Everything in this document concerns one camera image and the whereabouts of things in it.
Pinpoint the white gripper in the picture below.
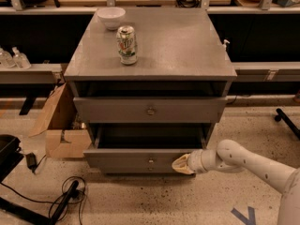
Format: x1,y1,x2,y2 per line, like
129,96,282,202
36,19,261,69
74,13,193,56
172,149,218,175

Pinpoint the grey drawer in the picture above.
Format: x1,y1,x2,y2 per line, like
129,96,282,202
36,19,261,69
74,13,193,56
84,123,214,174
74,97,226,123

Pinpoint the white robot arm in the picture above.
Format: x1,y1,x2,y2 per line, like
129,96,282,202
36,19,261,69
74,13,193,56
172,140,300,225

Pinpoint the grey wooden drawer cabinet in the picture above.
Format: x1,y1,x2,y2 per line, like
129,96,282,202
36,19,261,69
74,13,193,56
63,7,238,150

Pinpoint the grey top drawer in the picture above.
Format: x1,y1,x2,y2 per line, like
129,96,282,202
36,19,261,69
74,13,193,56
74,97,226,123

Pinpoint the black chair leg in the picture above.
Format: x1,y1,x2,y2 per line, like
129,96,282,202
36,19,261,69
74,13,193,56
275,108,300,140

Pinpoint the brown cardboard box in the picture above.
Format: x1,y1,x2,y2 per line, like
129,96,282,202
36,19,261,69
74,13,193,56
29,83,91,158

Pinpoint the white pump dispenser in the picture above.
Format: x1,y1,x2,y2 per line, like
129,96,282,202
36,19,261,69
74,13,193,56
222,39,230,52

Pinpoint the green soda can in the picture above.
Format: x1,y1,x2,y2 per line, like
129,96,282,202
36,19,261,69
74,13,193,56
116,25,138,65

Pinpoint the black power adapter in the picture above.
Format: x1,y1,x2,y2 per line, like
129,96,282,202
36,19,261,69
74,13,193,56
25,153,38,173

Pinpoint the white ceramic bowl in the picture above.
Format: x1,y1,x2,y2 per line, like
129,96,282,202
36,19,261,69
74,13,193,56
96,7,126,30

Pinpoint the black bin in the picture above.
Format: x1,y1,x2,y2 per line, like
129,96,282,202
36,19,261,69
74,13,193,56
0,134,23,182

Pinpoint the black stand leg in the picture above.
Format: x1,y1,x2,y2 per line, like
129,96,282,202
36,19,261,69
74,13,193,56
0,179,84,225

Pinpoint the clear sanitizer bottle right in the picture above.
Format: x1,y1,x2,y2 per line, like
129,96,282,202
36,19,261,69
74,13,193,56
12,47,31,69

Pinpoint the clear sanitizer bottle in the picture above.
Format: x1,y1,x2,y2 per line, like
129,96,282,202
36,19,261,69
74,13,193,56
12,47,31,69
0,48,15,68

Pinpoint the clear sanitizer bottle left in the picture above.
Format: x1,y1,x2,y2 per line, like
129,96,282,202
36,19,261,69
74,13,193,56
0,48,15,68

